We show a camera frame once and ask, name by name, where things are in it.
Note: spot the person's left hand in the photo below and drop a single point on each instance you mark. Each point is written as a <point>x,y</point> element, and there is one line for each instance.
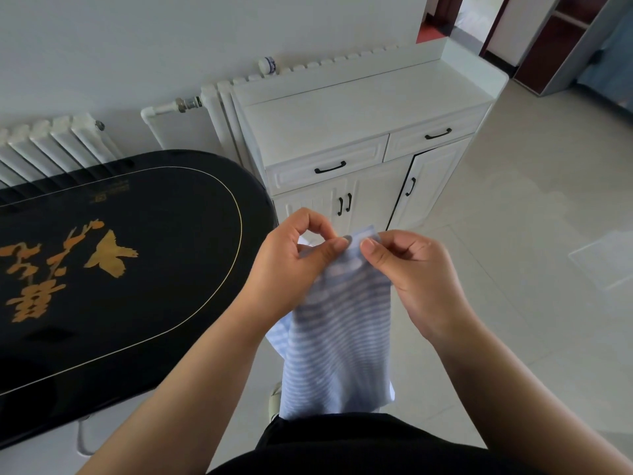
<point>277,277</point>

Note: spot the person's right hand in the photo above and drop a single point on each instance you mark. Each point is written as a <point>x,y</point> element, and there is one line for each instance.
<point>425,281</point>

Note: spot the blue checked cloth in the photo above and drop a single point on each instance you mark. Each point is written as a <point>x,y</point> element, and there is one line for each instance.
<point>336,351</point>

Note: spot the person's left forearm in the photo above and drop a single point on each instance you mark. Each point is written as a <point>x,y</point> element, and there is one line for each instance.
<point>188,400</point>

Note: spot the person's right forearm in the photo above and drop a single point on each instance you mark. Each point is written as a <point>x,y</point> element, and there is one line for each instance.
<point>509,405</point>

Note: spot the person's pale shoe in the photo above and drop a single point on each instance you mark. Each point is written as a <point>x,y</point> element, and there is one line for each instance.
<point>273,403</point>

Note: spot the person's black clothing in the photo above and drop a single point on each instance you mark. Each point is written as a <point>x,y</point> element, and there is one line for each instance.
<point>356,450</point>

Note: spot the white cabinet door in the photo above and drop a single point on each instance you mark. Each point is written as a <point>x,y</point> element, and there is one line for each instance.
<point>376,192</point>
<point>435,183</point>
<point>306,202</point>

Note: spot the black oval table gold print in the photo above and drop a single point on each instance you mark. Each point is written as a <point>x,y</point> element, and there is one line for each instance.
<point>173,217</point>

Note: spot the white column radiator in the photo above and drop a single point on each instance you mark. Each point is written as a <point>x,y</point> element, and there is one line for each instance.
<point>212,113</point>
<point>49,148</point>

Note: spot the white cabinet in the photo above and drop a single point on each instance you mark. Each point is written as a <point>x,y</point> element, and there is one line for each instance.
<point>346,108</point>

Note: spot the white pipe with valve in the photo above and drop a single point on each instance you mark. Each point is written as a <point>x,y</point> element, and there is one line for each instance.
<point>158,109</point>

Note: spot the small white bottle blue label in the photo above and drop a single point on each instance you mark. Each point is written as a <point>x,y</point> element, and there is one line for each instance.
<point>267,65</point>

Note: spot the dark red shelf unit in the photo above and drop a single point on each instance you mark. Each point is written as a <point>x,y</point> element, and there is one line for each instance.
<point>544,49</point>

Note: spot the metal table base frame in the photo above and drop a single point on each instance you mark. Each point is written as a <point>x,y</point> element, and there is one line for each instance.
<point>80,435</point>

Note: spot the dark red door frame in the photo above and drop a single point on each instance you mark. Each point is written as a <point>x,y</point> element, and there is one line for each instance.
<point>447,9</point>

